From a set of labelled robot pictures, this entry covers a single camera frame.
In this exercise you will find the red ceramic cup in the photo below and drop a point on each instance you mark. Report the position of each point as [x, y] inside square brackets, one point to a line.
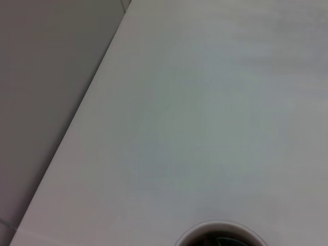
[205, 226]

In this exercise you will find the dark coffee liquid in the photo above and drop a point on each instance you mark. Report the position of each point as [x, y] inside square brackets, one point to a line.
[205, 239]

